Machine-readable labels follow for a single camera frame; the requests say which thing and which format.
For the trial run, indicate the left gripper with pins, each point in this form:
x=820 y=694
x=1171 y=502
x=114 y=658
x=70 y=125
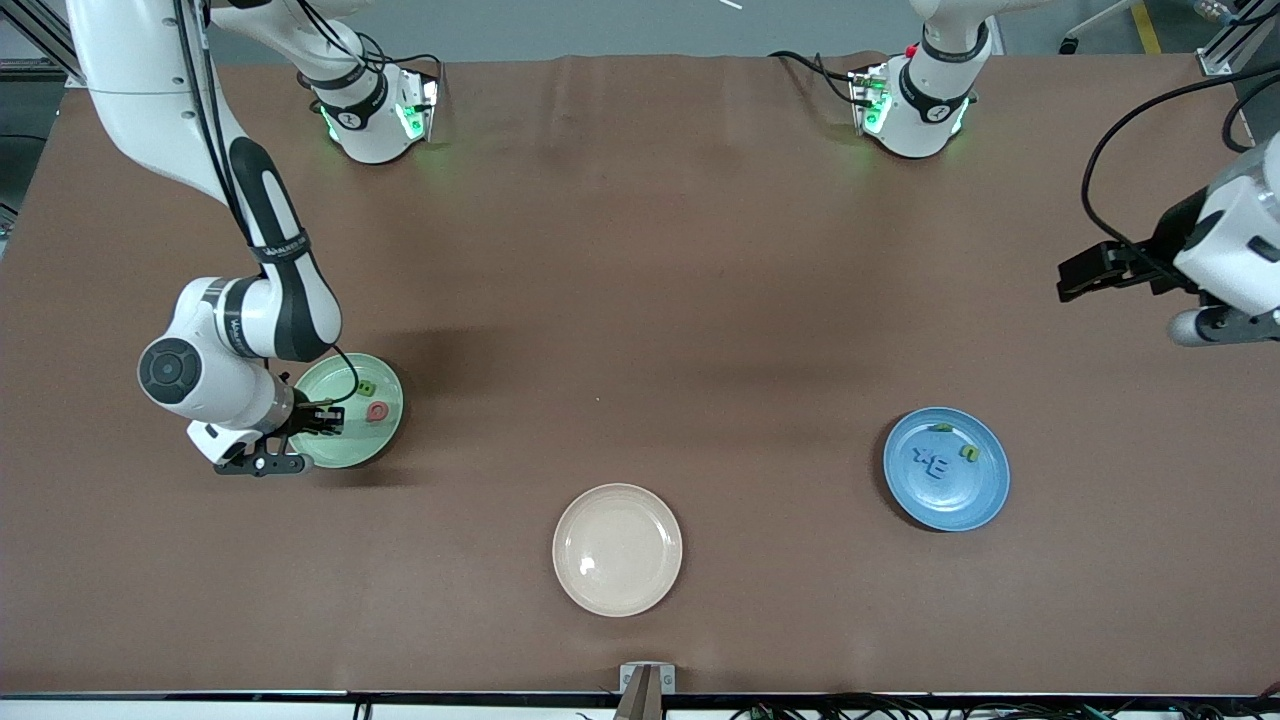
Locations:
x=1168 y=243

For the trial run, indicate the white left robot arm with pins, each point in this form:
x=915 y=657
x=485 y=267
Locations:
x=925 y=100

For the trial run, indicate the blue plate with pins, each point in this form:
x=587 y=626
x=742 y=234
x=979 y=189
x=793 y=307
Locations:
x=945 y=500

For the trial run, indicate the blue letter m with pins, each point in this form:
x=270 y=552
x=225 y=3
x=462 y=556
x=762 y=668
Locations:
x=940 y=467

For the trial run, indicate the beige plate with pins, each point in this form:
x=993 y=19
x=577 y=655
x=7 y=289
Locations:
x=617 y=550

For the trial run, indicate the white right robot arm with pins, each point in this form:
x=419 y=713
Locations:
x=130 y=80

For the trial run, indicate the brown table mat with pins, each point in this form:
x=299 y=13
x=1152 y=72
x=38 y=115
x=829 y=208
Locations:
x=640 y=200

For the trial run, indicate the aluminium frame post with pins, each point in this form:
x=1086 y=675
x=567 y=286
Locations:
x=55 y=55
x=1215 y=62

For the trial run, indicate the white pole with black foot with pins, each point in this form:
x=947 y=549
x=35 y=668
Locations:
x=1069 y=44

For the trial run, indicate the red letter Q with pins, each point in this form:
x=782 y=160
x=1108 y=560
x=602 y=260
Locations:
x=373 y=415

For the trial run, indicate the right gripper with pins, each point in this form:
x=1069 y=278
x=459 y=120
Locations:
x=303 y=417

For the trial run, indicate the green plate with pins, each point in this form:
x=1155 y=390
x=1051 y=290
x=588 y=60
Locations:
x=340 y=375

